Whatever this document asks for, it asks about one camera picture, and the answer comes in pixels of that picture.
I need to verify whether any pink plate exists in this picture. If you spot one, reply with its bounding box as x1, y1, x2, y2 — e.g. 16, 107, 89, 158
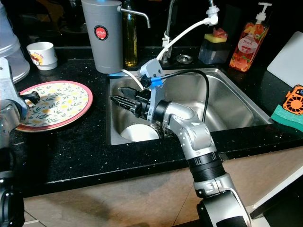
13, 80, 93, 133

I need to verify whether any white bowl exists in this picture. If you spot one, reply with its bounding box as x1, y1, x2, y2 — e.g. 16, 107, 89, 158
120, 124, 160, 142

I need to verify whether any yellow oil glass bottle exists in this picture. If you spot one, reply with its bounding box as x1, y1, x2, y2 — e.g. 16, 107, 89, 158
122, 0, 139, 68

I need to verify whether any grey water filter jug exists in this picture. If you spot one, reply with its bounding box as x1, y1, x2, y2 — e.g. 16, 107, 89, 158
81, 0, 122, 74

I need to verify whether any white printed cup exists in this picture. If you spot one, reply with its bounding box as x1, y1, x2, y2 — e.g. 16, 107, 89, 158
27, 42, 58, 71

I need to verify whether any round chrome counter cap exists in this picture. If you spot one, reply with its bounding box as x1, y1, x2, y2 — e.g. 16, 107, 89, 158
176, 53, 193, 64

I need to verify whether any chrome gooseneck faucet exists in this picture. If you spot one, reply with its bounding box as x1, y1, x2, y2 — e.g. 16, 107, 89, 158
161, 0, 218, 62

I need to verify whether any thin chrome tap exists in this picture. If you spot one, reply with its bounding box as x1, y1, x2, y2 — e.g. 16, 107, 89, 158
120, 7, 151, 29

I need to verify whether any dark sponge caddy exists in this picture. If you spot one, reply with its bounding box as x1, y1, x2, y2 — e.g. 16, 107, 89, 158
199, 40, 228, 65

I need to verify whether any stainless steel sink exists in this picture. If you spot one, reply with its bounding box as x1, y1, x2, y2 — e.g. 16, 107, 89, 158
107, 66, 276, 146

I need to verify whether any yellow sponge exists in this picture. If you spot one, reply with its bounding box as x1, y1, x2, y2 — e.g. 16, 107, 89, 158
205, 33, 227, 44

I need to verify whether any beige cabinet front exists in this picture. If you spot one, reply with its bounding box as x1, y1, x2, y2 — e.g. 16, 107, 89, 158
24, 146, 303, 227

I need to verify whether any red scrubber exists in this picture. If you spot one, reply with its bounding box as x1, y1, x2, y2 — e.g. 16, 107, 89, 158
214, 27, 229, 39

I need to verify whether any peach soap pump bottle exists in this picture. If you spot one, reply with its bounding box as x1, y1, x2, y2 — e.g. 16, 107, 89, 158
230, 2, 273, 73

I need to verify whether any green sponge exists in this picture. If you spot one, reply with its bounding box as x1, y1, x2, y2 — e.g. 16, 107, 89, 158
271, 105, 303, 133

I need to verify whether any small orange fan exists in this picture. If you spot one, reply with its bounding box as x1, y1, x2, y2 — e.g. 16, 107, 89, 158
283, 85, 303, 115

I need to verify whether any white cutting board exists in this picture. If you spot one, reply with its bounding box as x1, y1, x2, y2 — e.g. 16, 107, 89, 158
267, 31, 303, 88

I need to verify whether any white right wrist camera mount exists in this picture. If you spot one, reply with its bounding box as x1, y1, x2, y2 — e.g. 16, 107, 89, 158
140, 59, 166, 123

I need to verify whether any white flexible hose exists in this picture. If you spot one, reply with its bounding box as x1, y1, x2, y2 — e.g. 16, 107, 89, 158
121, 5, 219, 90

